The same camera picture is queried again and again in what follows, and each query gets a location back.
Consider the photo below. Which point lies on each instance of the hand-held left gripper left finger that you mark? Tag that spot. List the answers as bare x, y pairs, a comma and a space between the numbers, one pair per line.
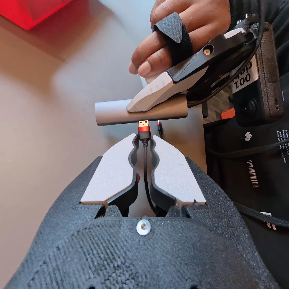
110, 176

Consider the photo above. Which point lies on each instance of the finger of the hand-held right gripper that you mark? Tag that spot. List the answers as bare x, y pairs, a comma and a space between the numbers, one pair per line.
153, 94

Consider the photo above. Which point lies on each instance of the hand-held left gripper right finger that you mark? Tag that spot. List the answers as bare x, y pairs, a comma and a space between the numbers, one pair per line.
176, 176

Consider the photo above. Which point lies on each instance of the grey usb hub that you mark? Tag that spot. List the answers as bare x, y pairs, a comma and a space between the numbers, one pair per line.
112, 112

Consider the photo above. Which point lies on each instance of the red plastic bin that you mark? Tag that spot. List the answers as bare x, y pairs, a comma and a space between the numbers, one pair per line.
27, 11

